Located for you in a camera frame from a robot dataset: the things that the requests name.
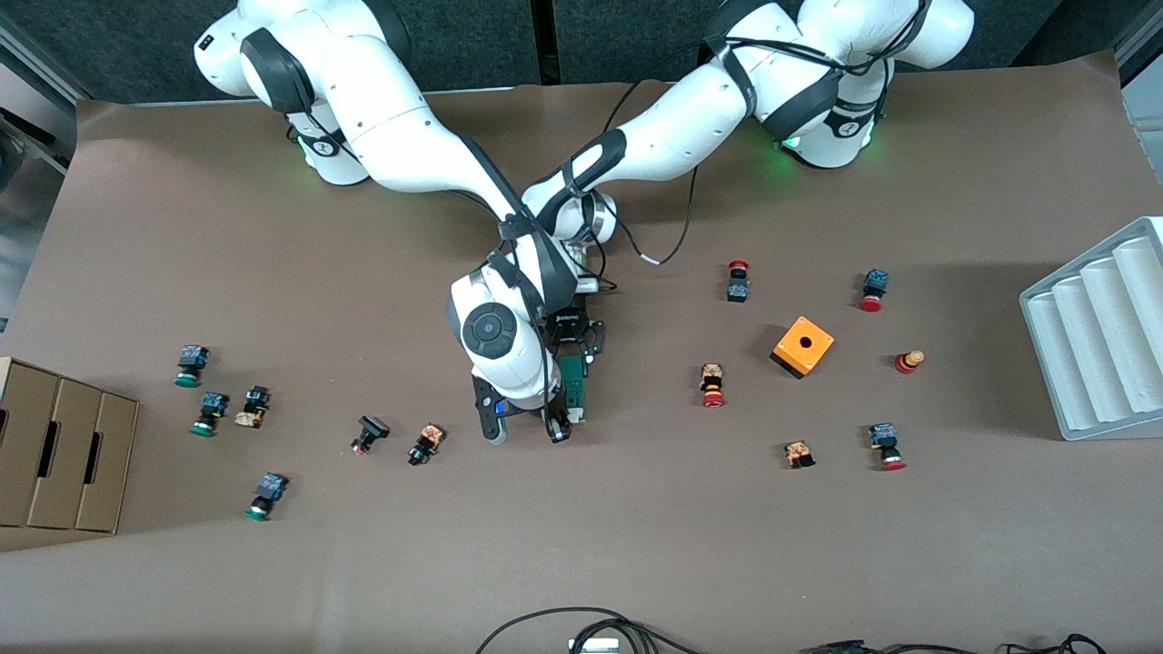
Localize black selector with orange block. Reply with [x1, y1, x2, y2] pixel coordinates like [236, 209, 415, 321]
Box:
[406, 422, 447, 468]

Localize brown table cover sheet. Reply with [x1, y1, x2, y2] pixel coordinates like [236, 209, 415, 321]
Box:
[0, 50, 1163, 654]

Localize black square pushbutton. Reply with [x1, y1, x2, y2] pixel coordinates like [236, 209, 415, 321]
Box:
[350, 415, 392, 456]

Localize green pushbutton with blue block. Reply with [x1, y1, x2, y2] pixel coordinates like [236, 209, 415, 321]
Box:
[189, 391, 231, 438]
[174, 344, 211, 390]
[244, 472, 290, 522]

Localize black button with orange block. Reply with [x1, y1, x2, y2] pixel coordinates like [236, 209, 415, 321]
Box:
[234, 385, 272, 429]

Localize brown cardboard box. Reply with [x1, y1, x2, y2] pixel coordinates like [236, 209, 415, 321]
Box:
[0, 356, 141, 535]

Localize white ridged tray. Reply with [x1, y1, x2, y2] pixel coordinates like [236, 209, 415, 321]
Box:
[1018, 215, 1163, 442]

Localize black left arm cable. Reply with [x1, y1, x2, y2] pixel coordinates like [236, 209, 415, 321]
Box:
[600, 77, 705, 269]

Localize black looped cable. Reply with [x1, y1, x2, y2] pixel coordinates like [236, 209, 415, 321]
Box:
[474, 607, 705, 654]

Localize orange button enclosure box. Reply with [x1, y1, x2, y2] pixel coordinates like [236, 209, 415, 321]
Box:
[770, 315, 836, 380]

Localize black cable bundle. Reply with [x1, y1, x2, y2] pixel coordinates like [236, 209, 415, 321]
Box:
[800, 633, 1109, 654]

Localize grey aluminium frame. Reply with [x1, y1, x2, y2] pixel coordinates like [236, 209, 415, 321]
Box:
[1116, 23, 1163, 124]

